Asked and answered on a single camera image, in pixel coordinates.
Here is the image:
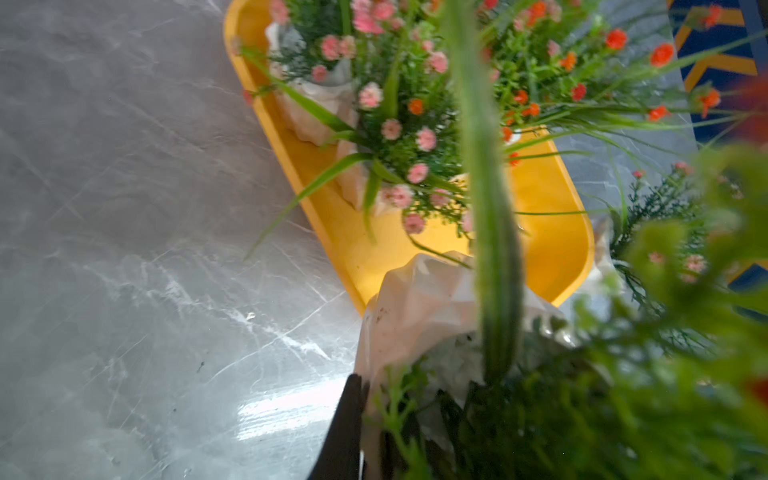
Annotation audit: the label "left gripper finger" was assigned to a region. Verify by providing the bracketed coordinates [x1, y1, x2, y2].
[308, 373, 364, 480]

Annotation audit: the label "yellow plastic tray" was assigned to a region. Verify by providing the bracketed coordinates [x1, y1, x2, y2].
[223, 0, 596, 316]

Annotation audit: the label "potted plant orange flowers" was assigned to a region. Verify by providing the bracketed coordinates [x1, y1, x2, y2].
[240, 1, 473, 241]

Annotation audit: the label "potted plant pink flowers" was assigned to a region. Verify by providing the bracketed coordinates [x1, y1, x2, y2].
[583, 163, 751, 361]

